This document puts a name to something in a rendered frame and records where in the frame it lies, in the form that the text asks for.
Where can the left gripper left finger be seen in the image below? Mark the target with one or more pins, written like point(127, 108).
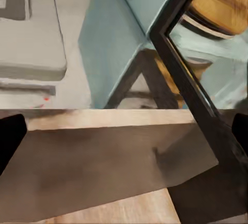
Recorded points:
point(12, 131)

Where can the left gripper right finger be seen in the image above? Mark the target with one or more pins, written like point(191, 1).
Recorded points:
point(240, 130)

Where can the fridge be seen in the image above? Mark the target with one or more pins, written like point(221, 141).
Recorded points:
point(208, 198)

